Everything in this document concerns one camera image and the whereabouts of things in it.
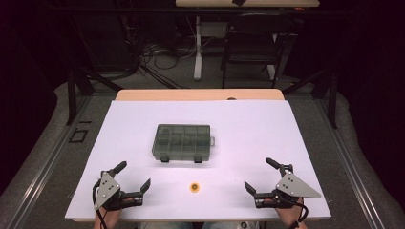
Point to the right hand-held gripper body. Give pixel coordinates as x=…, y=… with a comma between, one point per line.
x=293, y=186

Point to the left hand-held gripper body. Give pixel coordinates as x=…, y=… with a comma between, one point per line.
x=106, y=187

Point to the yellow tape roll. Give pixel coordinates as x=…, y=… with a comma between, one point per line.
x=194, y=187

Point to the grey plastic compartment box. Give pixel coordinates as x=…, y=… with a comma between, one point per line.
x=181, y=141

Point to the person's right hand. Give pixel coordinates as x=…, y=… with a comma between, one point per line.
x=293, y=216

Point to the person's left hand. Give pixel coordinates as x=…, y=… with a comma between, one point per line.
x=108, y=219

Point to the white board table cover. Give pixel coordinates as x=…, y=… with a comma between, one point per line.
x=242, y=143

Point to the black metal stand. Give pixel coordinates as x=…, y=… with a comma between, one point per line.
x=332, y=101
x=71, y=95

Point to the black folding chair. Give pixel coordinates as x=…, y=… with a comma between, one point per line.
x=251, y=41

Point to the light desk with white legs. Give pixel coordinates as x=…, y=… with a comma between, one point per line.
x=198, y=47

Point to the black object on desk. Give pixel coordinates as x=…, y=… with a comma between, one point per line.
x=238, y=2

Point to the aluminium floor rail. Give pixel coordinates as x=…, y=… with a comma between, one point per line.
x=47, y=162
x=350, y=162

